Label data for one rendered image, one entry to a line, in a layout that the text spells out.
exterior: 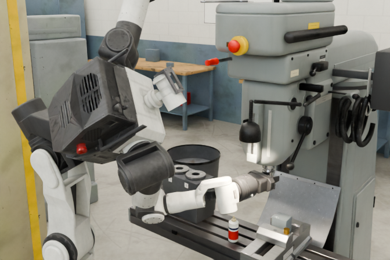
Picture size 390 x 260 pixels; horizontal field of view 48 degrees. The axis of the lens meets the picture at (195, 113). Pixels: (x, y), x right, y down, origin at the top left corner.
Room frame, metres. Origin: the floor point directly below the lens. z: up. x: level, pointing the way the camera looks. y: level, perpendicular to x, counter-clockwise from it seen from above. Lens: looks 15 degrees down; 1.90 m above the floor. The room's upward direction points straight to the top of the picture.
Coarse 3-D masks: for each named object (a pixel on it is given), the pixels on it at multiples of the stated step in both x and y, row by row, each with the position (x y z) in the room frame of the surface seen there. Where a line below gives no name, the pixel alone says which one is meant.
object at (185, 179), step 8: (176, 168) 1.89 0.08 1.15; (184, 168) 1.87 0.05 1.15; (176, 176) 1.81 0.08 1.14; (184, 176) 1.81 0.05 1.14; (192, 176) 1.78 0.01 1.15; (200, 176) 1.78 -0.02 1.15; (208, 176) 1.81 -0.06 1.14; (168, 184) 1.84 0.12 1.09; (176, 184) 1.81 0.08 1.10; (184, 184) 1.77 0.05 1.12; (192, 184) 1.74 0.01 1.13; (168, 192) 1.84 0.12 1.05; (200, 208) 1.74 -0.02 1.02; (208, 208) 1.78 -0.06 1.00; (184, 216) 1.78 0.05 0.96; (192, 216) 1.74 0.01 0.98; (200, 216) 1.74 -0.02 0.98; (208, 216) 1.78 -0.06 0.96
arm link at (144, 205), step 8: (136, 192) 1.27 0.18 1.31; (136, 200) 1.31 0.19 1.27; (144, 200) 1.29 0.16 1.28; (152, 200) 1.30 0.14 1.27; (136, 208) 1.33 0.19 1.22; (144, 208) 1.33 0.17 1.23; (152, 208) 1.34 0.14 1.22; (136, 216) 1.36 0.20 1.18; (144, 216) 1.36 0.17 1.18; (152, 216) 1.35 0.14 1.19; (160, 216) 1.36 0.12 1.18
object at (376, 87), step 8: (376, 56) 1.54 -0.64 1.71; (384, 56) 1.52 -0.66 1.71; (376, 64) 1.54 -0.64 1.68; (384, 64) 1.52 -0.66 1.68; (376, 72) 1.54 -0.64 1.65; (384, 72) 1.52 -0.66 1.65; (376, 80) 1.53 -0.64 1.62; (384, 80) 1.52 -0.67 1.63; (376, 88) 1.53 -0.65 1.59; (384, 88) 1.51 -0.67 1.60; (376, 96) 1.53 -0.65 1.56; (384, 96) 1.51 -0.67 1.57; (376, 104) 1.53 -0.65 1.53; (384, 104) 1.51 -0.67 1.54
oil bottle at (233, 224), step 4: (232, 220) 1.59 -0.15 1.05; (236, 220) 1.60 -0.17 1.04; (232, 224) 1.58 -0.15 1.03; (236, 224) 1.58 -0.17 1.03; (232, 228) 1.58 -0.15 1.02; (236, 228) 1.58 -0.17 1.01; (232, 232) 1.58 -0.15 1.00; (236, 232) 1.58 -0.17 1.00; (228, 236) 1.59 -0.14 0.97; (232, 236) 1.58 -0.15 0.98; (236, 236) 1.58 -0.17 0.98; (232, 240) 1.58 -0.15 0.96; (236, 240) 1.58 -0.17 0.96
